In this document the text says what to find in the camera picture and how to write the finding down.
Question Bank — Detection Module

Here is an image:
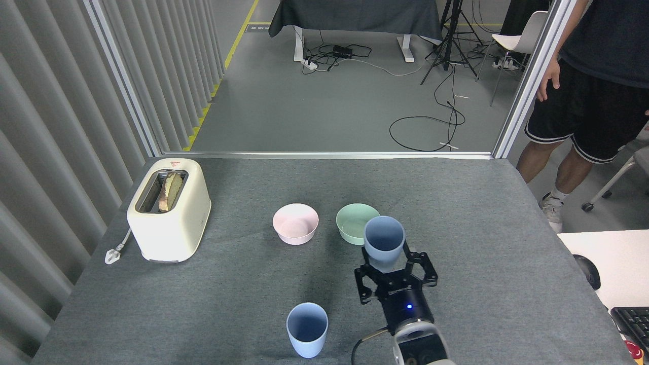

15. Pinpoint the silver frame post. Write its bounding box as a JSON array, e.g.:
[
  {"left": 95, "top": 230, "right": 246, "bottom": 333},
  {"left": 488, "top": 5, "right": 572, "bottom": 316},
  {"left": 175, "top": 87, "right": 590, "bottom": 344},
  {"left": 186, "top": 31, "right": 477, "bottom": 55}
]
[
  {"left": 491, "top": 0, "right": 579, "bottom": 159},
  {"left": 84, "top": 0, "right": 163, "bottom": 157}
]

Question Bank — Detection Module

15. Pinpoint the person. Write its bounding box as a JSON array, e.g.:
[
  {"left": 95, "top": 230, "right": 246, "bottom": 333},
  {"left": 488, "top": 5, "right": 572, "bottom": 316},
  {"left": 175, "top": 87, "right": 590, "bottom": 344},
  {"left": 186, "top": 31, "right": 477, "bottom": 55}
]
[{"left": 516, "top": 0, "right": 649, "bottom": 234}]

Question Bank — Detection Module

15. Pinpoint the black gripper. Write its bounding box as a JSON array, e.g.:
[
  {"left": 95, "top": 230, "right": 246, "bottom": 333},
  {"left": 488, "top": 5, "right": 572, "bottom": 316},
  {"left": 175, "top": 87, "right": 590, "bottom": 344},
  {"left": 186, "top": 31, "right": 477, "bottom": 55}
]
[{"left": 354, "top": 242, "right": 439, "bottom": 329}]

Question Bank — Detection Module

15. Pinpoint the mint green bowl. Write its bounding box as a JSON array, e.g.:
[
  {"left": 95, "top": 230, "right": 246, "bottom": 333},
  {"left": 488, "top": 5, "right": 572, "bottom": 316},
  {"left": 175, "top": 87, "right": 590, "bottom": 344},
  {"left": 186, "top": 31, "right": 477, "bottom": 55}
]
[{"left": 336, "top": 203, "right": 381, "bottom": 246}]

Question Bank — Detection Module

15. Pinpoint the grey office chair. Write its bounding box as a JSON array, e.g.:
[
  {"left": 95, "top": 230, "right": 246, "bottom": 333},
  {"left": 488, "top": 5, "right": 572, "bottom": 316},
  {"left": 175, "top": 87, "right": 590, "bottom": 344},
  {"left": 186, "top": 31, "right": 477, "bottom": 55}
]
[{"left": 581, "top": 147, "right": 649, "bottom": 212}]

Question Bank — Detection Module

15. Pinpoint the black tripod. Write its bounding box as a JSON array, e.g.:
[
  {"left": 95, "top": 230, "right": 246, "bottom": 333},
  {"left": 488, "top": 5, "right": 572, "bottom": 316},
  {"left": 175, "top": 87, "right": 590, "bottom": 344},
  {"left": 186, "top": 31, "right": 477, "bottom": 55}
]
[{"left": 420, "top": 0, "right": 485, "bottom": 86}]

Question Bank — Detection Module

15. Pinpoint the silver frame rail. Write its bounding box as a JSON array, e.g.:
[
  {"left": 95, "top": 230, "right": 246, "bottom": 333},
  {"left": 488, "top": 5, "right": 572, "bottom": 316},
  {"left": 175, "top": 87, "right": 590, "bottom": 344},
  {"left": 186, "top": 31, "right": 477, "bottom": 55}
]
[{"left": 162, "top": 151, "right": 493, "bottom": 160}]

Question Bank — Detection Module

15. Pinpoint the grey felt table cloth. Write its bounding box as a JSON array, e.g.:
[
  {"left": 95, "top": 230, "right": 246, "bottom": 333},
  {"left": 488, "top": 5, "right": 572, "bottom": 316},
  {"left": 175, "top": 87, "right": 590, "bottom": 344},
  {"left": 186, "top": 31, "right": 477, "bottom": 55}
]
[{"left": 31, "top": 156, "right": 637, "bottom": 365}]

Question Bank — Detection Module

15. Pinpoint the table with dark cloth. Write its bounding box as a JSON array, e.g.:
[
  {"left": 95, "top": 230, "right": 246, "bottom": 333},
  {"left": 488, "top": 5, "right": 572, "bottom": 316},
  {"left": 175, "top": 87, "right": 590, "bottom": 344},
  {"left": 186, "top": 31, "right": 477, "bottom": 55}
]
[{"left": 269, "top": 0, "right": 443, "bottom": 64}]

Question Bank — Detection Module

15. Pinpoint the person's right hand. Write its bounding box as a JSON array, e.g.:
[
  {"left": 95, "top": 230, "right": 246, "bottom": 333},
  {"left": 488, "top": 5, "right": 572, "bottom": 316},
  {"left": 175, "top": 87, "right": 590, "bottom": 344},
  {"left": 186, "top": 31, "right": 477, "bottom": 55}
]
[{"left": 536, "top": 60, "right": 561, "bottom": 102}]

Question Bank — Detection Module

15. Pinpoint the bread slice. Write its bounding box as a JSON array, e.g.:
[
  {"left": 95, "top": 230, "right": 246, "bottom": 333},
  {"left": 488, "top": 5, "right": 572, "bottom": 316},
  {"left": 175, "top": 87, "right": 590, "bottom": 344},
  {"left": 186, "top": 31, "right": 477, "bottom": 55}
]
[{"left": 158, "top": 172, "right": 184, "bottom": 213}]

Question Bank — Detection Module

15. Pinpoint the white side table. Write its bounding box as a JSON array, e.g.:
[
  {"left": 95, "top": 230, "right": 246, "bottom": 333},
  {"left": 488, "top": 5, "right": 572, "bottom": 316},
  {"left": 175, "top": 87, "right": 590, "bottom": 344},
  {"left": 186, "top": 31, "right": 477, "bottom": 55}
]
[{"left": 557, "top": 230, "right": 649, "bottom": 365}]

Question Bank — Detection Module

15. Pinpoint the pink bowl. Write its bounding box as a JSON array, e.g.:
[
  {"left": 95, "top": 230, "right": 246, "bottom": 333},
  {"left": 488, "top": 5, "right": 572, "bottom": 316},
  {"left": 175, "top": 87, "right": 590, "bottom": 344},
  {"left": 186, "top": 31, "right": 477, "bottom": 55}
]
[{"left": 272, "top": 203, "right": 319, "bottom": 246}]

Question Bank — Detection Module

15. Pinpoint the white toaster cord with plug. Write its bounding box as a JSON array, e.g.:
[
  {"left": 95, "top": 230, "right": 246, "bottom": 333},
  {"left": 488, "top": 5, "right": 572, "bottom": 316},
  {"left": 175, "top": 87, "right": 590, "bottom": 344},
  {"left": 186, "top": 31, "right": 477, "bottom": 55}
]
[{"left": 105, "top": 228, "right": 132, "bottom": 265}]

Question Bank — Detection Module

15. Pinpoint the black computer mouse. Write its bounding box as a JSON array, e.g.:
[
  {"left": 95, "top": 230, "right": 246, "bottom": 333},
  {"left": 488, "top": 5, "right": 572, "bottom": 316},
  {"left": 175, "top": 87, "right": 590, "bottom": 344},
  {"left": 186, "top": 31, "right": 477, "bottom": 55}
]
[{"left": 573, "top": 254, "right": 601, "bottom": 290}]

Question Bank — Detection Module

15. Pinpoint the white plastic chair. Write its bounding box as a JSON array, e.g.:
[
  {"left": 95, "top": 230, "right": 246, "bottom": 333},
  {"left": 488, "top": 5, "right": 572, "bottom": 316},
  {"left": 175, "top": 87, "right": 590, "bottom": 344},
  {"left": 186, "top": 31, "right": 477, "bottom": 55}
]
[{"left": 477, "top": 10, "right": 551, "bottom": 107}]

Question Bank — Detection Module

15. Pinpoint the black keyboard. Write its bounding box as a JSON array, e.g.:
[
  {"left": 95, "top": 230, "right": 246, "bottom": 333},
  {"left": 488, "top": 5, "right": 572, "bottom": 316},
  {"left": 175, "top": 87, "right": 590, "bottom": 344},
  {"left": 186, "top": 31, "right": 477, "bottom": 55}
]
[{"left": 610, "top": 307, "right": 649, "bottom": 353}]

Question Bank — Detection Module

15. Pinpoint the cream toaster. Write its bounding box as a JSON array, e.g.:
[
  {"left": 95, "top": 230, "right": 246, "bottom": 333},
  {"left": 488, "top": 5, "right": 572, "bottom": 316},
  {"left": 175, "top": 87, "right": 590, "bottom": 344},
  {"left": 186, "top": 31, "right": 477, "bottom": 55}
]
[{"left": 127, "top": 158, "right": 212, "bottom": 264}]

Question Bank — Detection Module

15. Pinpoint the light blue plastic cup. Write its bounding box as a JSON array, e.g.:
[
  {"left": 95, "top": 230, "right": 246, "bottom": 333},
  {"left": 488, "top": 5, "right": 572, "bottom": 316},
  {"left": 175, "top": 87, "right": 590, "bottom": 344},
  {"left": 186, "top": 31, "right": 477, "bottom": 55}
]
[
  {"left": 286, "top": 303, "right": 329, "bottom": 358},
  {"left": 364, "top": 216, "right": 406, "bottom": 273}
]

